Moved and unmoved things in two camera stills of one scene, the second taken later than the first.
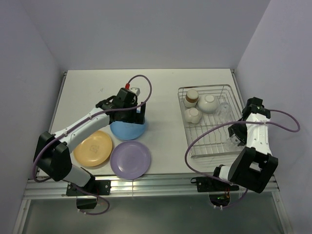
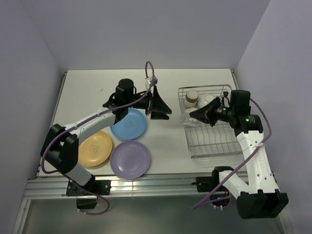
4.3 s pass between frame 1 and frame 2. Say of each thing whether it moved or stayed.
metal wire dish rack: stayed
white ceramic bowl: stayed
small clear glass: moved
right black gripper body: moved
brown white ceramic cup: stayed
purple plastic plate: stayed
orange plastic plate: stayed
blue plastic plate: stayed
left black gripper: moved
